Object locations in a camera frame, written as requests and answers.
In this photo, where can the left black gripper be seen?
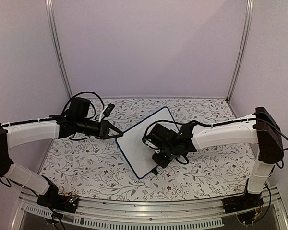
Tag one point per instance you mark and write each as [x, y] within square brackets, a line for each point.
[104, 131]

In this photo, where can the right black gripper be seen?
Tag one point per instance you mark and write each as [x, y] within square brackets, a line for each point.
[162, 162]

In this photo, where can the small blue-framed whiteboard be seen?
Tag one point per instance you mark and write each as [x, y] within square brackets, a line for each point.
[136, 153]

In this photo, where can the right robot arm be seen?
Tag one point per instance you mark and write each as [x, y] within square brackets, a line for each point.
[257, 128]

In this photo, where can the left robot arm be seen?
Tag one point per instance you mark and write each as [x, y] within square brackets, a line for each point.
[73, 119]

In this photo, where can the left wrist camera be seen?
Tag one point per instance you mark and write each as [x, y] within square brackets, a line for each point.
[106, 111]

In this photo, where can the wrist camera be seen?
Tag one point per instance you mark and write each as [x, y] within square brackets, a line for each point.
[149, 144]
[106, 111]

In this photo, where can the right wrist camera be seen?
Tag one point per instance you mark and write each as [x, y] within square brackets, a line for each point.
[149, 144]

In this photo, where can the front aluminium rail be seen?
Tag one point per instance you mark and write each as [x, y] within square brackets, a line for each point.
[98, 214]

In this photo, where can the left aluminium frame post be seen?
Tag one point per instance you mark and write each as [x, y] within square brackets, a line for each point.
[57, 48]

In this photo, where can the aluminium frame post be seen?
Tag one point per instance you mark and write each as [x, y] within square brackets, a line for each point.
[242, 48]
[57, 48]

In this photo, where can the right aluminium frame post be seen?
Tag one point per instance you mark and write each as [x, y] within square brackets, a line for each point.
[242, 48]

